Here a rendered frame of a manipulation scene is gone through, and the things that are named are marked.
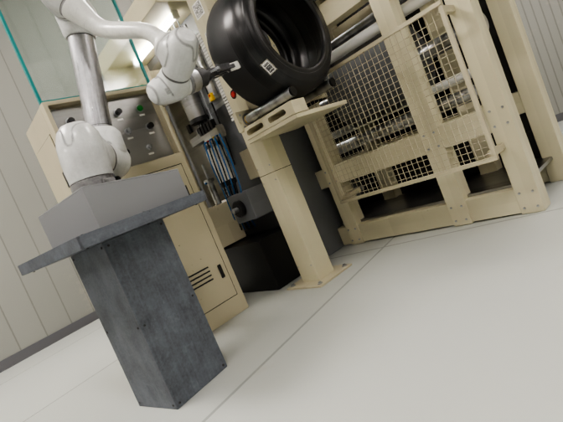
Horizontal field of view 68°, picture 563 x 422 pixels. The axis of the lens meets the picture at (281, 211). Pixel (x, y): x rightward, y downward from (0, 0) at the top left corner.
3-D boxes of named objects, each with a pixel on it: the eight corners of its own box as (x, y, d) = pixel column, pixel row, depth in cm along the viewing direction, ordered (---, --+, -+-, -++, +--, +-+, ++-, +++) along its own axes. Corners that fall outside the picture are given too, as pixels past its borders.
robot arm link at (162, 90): (190, 103, 161) (198, 77, 151) (157, 115, 151) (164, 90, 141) (172, 83, 162) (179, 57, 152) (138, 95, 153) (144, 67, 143)
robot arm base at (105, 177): (97, 187, 137) (91, 172, 137) (60, 208, 148) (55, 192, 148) (140, 181, 152) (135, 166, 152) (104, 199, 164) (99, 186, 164)
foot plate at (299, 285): (286, 290, 228) (285, 286, 227) (317, 269, 245) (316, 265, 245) (321, 287, 207) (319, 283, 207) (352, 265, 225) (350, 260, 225)
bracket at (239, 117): (239, 133, 203) (231, 114, 202) (293, 117, 229) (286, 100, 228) (243, 131, 201) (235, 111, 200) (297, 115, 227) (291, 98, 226)
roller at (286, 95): (243, 115, 204) (250, 115, 207) (244, 123, 203) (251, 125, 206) (289, 84, 177) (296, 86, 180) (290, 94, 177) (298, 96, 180)
